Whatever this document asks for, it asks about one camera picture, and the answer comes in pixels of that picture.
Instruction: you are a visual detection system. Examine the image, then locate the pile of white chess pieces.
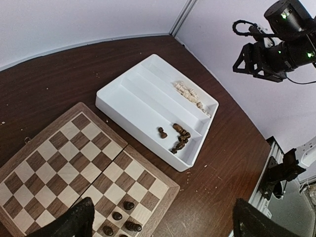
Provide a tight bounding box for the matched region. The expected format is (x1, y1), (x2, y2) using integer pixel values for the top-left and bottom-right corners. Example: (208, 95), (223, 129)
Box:
(172, 81), (211, 117)

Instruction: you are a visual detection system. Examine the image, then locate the dark chess pawn pile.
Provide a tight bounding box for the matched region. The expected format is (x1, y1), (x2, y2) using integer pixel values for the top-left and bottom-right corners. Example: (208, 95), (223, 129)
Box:
(172, 123), (191, 139)

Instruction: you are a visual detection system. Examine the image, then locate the aluminium front rail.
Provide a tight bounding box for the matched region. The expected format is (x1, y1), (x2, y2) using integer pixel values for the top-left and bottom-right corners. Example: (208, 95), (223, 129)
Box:
(248, 136), (284, 219)

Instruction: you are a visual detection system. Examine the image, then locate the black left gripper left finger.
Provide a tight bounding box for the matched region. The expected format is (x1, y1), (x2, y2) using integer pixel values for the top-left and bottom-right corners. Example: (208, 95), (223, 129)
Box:
(28, 197), (95, 237)

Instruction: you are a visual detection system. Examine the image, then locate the wooden chess board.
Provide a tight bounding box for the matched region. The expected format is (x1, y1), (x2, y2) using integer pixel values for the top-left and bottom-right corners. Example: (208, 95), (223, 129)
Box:
(0, 102), (180, 237)

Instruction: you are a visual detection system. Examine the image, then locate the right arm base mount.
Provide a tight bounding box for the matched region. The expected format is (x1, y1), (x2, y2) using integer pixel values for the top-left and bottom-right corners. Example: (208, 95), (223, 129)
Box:
(259, 156), (285, 200)

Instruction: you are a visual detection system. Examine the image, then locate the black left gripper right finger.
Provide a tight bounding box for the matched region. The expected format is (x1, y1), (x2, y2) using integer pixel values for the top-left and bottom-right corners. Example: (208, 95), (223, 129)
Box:
(233, 198), (298, 237)

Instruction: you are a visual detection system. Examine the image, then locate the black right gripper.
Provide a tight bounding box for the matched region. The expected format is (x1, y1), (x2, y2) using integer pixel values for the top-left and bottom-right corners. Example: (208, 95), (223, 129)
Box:
(233, 0), (316, 81)

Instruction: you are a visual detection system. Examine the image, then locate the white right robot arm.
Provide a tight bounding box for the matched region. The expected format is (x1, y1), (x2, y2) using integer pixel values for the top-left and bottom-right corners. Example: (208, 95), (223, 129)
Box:
(232, 0), (316, 200)

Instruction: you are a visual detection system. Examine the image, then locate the white plastic divided tray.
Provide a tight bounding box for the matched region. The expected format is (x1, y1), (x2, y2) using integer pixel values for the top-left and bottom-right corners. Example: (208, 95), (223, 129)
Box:
(95, 54), (219, 172)

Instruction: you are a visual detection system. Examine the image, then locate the dark chess piece crossing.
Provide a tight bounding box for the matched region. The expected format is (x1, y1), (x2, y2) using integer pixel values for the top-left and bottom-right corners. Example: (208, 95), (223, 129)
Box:
(170, 136), (188, 154)

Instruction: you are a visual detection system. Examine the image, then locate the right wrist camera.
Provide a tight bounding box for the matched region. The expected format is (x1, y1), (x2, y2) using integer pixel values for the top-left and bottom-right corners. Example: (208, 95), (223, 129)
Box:
(248, 24), (276, 48)

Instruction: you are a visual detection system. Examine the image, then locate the right aluminium frame post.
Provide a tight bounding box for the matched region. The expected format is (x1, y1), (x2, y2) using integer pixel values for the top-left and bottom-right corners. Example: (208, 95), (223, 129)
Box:
(169, 0), (198, 37)

